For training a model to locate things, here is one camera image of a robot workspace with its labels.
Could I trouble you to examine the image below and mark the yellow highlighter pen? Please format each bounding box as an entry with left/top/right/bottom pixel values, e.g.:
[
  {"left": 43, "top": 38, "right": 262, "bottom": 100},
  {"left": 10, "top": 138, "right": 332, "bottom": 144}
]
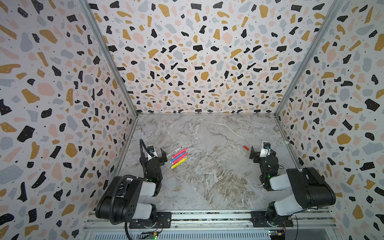
[{"left": 171, "top": 157, "right": 188, "bottom": 169}]

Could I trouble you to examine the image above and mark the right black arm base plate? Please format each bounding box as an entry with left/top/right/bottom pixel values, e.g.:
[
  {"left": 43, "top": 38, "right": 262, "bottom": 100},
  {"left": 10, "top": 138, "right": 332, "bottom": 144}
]
[{"left": 251, "top": 211, "right": 294, "bottom": 228}]

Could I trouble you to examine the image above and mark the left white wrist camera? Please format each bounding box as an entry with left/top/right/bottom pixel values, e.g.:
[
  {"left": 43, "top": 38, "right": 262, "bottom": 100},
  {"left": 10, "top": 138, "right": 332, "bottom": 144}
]
[{"left": 147, "top": 145, "right": 158, "bottom": 160}]

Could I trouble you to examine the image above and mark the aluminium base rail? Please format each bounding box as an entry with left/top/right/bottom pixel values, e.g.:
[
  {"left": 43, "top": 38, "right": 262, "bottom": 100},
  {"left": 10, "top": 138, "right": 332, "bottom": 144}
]
[{"left": 82, "top": 209, "right": 340, "bottom": 240}]

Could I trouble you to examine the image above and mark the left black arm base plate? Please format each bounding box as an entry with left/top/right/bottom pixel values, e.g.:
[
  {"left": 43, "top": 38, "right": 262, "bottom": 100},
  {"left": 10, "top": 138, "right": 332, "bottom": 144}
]
[{"left": 129, "top": 212, "right": 172, "bottom": 229}]

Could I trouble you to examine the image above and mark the pink highlighter pen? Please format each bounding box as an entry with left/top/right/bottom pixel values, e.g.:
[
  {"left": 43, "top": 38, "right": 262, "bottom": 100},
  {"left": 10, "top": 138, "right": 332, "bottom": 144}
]
[{"left": 171, "top": 152, "right": 188, "bottom": 164}]

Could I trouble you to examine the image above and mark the red pink marker pen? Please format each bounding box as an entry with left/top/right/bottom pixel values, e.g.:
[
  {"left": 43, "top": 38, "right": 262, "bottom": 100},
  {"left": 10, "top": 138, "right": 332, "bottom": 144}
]
[{"left": 172, "top": 148, "right": 188, "bottom": 159}]

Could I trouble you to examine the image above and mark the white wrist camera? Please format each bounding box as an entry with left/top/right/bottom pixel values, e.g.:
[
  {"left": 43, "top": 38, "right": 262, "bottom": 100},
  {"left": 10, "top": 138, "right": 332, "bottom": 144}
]
[
  {"left": 147, "top": 145, "right": 158, "bottom": 160},
  {"left": 260, "top": 147, "right": 271, "bottom": 158}
]

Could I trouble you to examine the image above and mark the thin white red pen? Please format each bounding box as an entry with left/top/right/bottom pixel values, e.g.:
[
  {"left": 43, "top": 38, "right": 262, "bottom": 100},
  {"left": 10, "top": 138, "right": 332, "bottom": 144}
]
[{"left": 167, "top": 147, "right": 182, "bottom": 158}]

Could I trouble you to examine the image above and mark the blue pen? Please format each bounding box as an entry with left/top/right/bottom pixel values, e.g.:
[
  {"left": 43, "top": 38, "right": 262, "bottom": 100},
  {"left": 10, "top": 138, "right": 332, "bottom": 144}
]
[{"left": 171, "top": 156, "right": 182, "bottom": 164}]

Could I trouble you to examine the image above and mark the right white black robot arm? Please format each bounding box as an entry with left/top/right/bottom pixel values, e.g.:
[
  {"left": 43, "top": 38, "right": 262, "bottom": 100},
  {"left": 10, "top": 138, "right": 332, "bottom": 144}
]
[{"left": 250, "top": 142, "right": 336, "bottom": 227}]

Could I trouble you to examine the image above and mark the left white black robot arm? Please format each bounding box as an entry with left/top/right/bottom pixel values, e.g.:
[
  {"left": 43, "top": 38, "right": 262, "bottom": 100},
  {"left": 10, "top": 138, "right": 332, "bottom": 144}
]
[{"left": 95, "top": 146, "right": 168, "bottom": 228}]

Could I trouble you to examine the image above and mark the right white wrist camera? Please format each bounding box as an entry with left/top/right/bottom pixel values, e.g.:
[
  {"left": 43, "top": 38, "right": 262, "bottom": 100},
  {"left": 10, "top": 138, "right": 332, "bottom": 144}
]
[{"left": 260, "top": 147, "right": 271, "bottom": 158}]

